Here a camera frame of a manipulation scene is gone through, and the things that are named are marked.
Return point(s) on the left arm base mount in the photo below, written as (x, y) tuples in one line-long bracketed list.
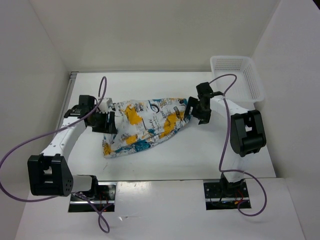
[(103, 198)]

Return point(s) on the patterned white yellow teal shorts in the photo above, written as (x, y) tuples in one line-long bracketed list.
[(143, 124)]

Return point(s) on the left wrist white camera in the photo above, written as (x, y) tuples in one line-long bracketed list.
[(105, 103)]

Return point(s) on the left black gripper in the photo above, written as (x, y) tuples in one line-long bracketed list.
[(108, 127)]

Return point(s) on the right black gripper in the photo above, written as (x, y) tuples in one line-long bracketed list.
[(204, 118)]

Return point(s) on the white plastic basket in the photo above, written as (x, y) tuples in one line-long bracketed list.
[(241, 73)]

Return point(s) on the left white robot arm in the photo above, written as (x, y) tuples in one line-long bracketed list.
[(48, 172)]

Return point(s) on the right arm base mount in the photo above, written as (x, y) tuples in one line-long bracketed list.
[(219, 197)]

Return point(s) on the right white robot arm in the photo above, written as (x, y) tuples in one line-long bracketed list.
[(245, 133)]

